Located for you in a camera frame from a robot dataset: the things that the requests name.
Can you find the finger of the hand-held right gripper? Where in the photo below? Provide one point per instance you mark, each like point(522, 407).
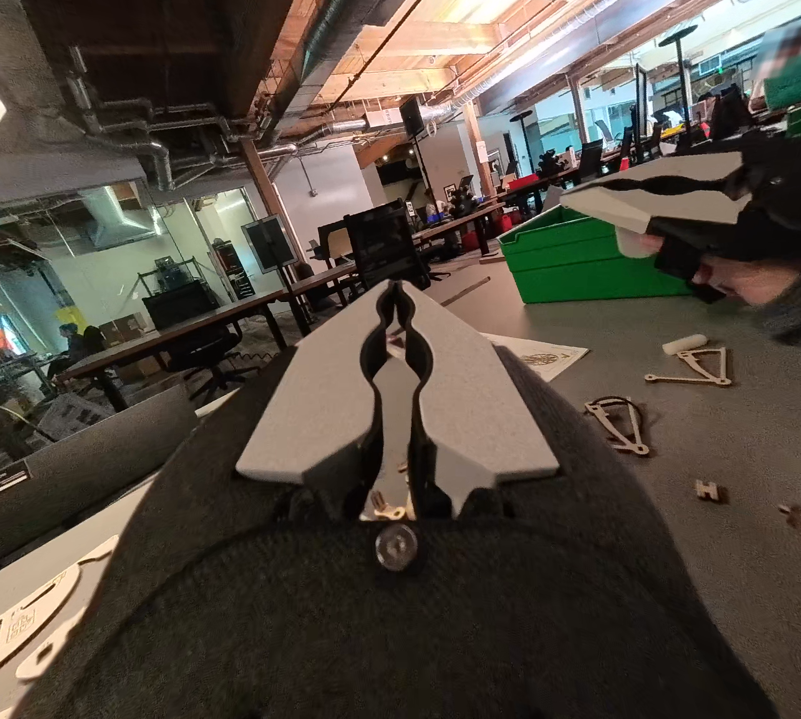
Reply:
point(663, 207)
point(688, 167)

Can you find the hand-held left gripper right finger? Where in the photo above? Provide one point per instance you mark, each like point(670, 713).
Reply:
point(482, 418)

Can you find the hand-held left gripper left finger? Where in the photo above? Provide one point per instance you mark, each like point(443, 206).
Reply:
point(313, 418)

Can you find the small wooden parts sheet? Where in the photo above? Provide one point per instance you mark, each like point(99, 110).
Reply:
point(388, 503)

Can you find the person's right hand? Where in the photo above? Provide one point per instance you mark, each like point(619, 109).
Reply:
point(751, 281)

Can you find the printed instruction sheet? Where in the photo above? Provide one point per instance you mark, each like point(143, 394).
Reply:
point(541, 356)

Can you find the green plastic bin stack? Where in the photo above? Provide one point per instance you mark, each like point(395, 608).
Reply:
point(563, 268)

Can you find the black knobbly device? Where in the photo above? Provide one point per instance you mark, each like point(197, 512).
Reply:
point(552, 163)
point(464, 203)

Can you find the white foam cylinder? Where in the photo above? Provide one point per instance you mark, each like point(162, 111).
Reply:
point(685, 344)

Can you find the red plastic bin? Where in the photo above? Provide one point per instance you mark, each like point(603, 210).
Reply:
point(522, 180)

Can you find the long dark office table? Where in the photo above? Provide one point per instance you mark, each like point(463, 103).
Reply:
point(169, 328)

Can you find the black cabinet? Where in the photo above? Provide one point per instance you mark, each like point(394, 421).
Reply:
point(180, 304)

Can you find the framed panel on stand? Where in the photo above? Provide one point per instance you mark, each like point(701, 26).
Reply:
point(269, 242)

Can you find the black mesh office chair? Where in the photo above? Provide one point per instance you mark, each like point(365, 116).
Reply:
point(385, 243)

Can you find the cardboard boxes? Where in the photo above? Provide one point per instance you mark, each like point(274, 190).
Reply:
point(128, 331)

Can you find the dark labelled case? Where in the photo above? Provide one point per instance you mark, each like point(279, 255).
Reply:
point(94, 462)

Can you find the small notched wooden piece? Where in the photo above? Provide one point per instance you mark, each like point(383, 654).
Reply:
point(710, 491)

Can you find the black hanging speaker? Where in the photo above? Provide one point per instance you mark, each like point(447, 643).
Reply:
point(412, 117)

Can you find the small wooden scrap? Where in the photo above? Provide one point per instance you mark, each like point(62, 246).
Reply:
point(791, 515)

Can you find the white cutout board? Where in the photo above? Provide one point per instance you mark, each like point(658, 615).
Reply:
point(37, 612)

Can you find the triangular wooden frame part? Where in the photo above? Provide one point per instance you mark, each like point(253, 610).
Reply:
point(704, 371)
point(626, 428)

